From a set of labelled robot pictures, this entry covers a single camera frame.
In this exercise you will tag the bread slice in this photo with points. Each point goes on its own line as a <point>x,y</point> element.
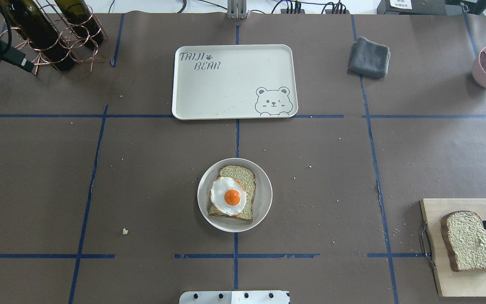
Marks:
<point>245,177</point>
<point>464,237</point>

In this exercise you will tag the cream bear serving tray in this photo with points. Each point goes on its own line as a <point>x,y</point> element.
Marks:
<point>254,81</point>

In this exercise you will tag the wooden cutting board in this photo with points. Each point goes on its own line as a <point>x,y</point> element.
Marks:
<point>448,282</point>

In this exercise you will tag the grey folded cloth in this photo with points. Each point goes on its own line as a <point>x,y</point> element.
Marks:
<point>369,58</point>

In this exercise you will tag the white round plate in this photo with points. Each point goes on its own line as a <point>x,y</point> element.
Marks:
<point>262,201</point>

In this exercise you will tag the fried egg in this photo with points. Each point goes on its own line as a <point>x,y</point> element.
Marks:
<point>228,196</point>

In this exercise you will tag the dark green wine bottle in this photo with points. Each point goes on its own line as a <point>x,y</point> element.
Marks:
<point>40,32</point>

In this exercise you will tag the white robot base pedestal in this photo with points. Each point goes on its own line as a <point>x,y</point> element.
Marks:
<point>236,297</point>

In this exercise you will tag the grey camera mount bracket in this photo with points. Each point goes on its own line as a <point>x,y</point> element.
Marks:
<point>237,9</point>

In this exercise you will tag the copper wire bottle rack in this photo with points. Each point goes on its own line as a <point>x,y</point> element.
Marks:
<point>79,52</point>

